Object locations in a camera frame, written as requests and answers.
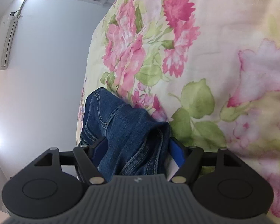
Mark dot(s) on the blue denim pants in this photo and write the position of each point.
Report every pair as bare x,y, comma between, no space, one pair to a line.
121,130

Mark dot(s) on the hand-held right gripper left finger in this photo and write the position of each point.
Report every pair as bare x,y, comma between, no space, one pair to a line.
100,147

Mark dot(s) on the floral bed blanket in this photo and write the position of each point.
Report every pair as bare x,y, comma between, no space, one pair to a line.
224,39

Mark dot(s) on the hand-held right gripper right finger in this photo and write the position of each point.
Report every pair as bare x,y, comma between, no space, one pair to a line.
177,151

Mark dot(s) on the white wall air conditioner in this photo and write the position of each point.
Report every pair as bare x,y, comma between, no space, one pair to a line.
9,39

